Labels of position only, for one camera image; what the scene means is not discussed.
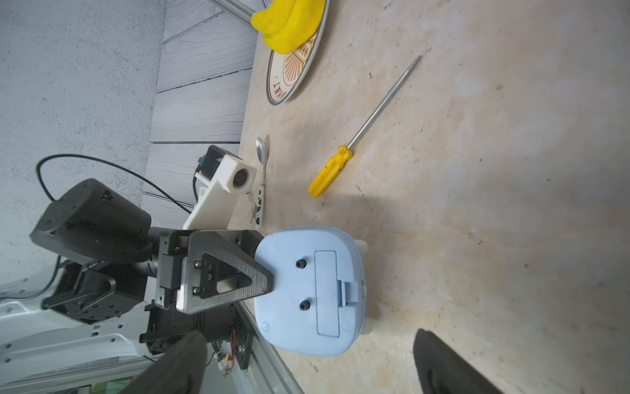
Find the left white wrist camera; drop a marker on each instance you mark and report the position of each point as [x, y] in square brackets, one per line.
[224, 177]

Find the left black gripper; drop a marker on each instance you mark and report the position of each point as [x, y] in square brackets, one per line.
[202, 279]

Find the round patterned plate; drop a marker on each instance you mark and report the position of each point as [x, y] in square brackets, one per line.
[285, 72]

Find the aluminium front rail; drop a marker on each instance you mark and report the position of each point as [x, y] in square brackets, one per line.
[42, 352]

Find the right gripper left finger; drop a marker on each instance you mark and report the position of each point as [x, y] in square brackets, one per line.
[179, 370]

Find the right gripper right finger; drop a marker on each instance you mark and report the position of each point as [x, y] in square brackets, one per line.
[442, 370]

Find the yellow handled screwdriver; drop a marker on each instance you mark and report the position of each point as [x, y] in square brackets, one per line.
[345, 152]

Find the light blue alarm clock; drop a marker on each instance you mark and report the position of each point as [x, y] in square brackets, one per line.
[317, 306]

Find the yellow banana bunch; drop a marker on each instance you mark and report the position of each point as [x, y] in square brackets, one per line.
[287, 25]

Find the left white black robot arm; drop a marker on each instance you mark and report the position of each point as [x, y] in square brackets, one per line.
[111, 249]

